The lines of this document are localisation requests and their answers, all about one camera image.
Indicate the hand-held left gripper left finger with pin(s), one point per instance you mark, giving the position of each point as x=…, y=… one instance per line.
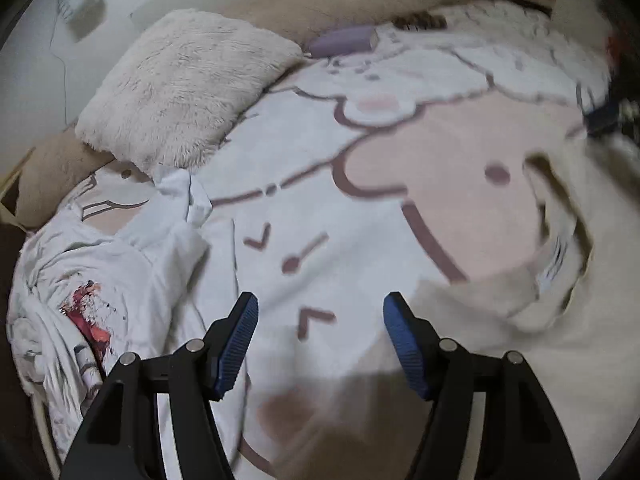
x=235, y=350

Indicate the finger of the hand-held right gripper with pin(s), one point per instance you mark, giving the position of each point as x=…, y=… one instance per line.
x=602, y=116

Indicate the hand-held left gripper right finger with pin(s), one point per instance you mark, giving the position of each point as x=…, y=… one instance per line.
x=407, y=350

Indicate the white garment with red print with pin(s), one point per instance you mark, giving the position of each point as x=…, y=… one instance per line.
x=125, y=280

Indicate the beige garment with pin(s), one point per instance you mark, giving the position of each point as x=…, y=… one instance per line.
x=550, y=360

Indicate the stack of folded clothes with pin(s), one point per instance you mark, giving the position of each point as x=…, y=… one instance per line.
x=615, y=47

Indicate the bear print bedsheet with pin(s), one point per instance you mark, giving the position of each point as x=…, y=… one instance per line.
x=350, y=175

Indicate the brown scrunchie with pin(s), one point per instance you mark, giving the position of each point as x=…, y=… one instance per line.
x=420, y=20

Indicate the fluffy white pillow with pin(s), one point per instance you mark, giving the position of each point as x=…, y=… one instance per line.
x=185, y=85

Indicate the purple box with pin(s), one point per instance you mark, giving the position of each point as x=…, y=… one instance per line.
x=340, y=40

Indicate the white hanging wall bag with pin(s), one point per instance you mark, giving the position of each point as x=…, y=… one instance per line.
x=85, y=15

